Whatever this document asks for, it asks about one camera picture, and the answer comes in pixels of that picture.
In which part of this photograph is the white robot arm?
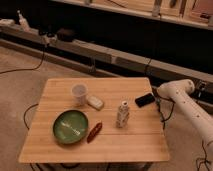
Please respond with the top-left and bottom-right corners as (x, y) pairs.
(157, 79), (213, 149)

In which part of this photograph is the white eraser block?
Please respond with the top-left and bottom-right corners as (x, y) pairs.
(87, 96), (104, 110)

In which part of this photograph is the translucent plastic cup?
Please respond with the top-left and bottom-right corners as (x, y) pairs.
(71, 84), (87, 106)

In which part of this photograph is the white ceramic bottle figurine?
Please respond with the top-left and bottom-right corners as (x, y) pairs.
(116, 101), (129, 128)

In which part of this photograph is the wooden table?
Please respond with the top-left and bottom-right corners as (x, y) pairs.
(19, 77), (170, 163)

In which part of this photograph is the black smartphone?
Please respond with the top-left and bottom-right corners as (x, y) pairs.
(135, 93), (155, 107)

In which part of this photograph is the red chili pepper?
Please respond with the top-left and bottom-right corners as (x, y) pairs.
(87, 122), (102, 143)

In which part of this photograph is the green round bowl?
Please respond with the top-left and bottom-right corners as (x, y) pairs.
(52, 110), (89, 144)

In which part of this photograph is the dark round object on ledge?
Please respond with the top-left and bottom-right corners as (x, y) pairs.
(57, 28), (76, 42)

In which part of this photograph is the white spray bottle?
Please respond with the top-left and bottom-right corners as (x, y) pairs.
(17, 10), (30, 31)

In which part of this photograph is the black cable on floor left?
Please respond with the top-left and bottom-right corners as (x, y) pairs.
(0, 44), (48, 76)

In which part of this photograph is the black cable on floor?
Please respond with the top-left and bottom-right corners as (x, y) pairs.
(0, 44), (48, 76)
(194, 139), (213, 171)

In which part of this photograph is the black cable on floor right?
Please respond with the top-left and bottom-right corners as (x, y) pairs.
(194, 139), (213, 171)

